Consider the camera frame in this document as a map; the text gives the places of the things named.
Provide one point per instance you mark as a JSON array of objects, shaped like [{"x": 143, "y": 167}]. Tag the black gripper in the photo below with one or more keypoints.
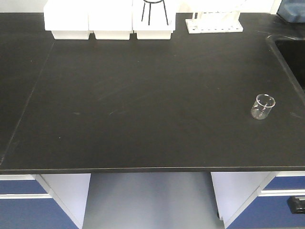
[{"x": 296, "y": 204}]

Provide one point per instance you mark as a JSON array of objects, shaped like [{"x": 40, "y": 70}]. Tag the clear glass beaker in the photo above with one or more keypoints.
[{"x": 262, "y": 106}]

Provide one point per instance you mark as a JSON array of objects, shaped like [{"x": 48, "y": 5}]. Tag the white storage box right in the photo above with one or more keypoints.
[{"x": 157, "y": 31}]

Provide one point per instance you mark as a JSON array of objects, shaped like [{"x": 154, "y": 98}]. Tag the white storage box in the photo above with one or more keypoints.
[
  {"x": 157, "y": 31},
  {"x": 67, "y": 19},
  {"x": 110, "y": 19}
]

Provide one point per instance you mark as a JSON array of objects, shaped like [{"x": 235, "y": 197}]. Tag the white storage box middle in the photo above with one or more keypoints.
[{"x": 110, "y": 19}]

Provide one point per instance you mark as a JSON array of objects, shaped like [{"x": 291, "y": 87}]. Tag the white storage box left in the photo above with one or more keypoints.
[{"x": 67, "y": 19}]

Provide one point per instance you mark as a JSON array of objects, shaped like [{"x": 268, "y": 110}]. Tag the blue cabinet right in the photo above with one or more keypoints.
[{"x": 257, "y": 200}]

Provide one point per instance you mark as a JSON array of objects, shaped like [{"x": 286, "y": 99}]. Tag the blue cabinet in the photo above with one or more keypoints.
[
  {"x": 43, "y": 201},
  {"x": 257, "y": 200}
]

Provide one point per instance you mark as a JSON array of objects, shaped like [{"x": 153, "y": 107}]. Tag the black lab sink basin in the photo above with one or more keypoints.
[{"x": 290, "y": 52}]

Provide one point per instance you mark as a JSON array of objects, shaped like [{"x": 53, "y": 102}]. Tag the blue cloth bag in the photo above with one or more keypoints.
[{"x": 292, "y": 11}]

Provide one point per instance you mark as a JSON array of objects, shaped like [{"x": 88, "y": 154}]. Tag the white test tube rack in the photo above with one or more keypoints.
[{"x": 215, "y": 16}]

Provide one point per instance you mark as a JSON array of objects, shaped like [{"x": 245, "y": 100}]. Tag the blue cabinet left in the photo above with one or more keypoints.
[{"x": 43, "y": 201}]

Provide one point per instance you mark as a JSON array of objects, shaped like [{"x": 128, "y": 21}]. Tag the black wire tripod stand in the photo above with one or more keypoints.
[{"x": 154, "y": 12}]

